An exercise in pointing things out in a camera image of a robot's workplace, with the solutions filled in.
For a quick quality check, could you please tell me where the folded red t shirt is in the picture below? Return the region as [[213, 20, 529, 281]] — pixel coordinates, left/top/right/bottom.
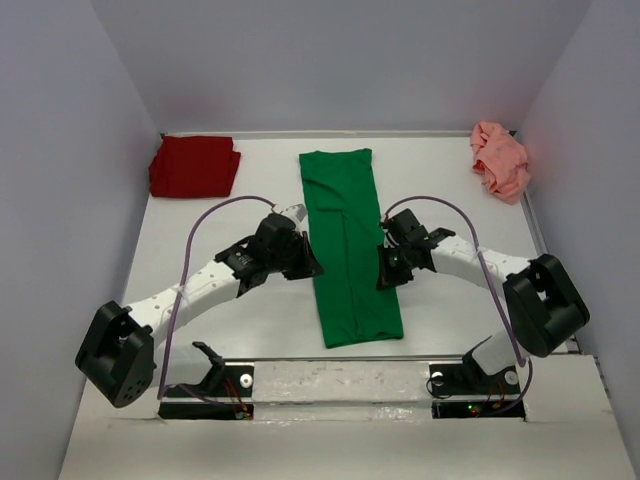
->
[[148, 136, 241, 199]]

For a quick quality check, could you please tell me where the pink t shirt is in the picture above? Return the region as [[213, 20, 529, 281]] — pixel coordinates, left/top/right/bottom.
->
[[470, 121, 531, 205]]

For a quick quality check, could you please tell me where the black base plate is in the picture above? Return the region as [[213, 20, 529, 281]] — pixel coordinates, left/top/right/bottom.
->
[[158, 341, 255, 421], [425, 363, 526, 420]]

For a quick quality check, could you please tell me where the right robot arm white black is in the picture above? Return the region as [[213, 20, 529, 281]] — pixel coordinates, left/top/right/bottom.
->
[[376, 209, 590, 392]]

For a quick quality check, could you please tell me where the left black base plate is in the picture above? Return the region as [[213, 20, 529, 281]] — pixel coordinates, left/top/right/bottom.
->
[[158, 341, 255, 421]]

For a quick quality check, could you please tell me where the green t shirt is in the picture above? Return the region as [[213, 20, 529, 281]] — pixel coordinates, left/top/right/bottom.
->
[[299, 148, 404, 348]]

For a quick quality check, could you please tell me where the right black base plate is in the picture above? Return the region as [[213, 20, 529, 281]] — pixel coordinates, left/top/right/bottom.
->
[[425, 363, 526, 420]]

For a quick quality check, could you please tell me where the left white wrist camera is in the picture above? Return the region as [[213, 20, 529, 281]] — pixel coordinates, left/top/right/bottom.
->
[[280, 204, 307, 222]]

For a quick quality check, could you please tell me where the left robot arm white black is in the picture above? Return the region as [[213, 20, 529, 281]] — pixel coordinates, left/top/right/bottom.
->
[[75, 204, 323, 408]]

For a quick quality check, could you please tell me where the aluminium rail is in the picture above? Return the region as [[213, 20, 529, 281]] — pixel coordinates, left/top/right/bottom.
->
[[219, 352, 581, 363]]

